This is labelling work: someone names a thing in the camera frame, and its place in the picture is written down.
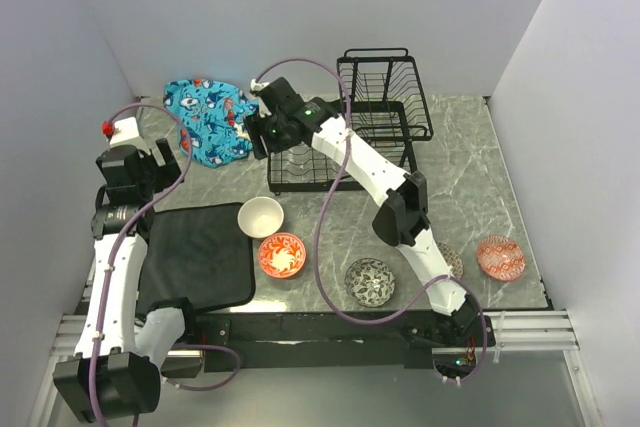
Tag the red geometric pattern bowl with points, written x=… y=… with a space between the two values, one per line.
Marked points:
x=501 y=258

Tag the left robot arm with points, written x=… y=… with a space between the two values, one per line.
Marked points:
x=115 y=370

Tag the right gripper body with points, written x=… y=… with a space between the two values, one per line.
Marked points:
x=274 y=136

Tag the white beige bowl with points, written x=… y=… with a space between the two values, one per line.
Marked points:
x=260 y=217

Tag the brown mosaic pattern bowl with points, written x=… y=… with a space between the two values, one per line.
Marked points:
x=452 y=258

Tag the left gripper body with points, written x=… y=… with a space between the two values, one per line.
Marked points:
x=154 y=179

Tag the black leaf pattern bowl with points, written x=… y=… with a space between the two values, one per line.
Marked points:
x=370 y=282

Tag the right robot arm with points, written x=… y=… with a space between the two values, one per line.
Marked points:
x=401 y=197

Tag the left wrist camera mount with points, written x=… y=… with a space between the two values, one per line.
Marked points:
x=125 y=132

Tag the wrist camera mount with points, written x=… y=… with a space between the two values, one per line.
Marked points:
x=125 y=132
x=257 y=87

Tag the black drying mat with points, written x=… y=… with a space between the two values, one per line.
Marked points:
x=201 y=254

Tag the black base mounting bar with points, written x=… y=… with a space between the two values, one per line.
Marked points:
x=322 y=339

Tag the orange floral bowl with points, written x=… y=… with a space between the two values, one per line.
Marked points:
x=282 y=255

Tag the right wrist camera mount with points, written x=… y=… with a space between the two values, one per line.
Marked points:
x=257 y=87

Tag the aluminium frame rail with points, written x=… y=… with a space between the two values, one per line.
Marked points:
x=470 y=197

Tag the blue shark print cloth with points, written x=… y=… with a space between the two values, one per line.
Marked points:
x=214 y=114

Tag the black wire dish rack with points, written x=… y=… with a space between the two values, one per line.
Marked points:
x=389 y=112

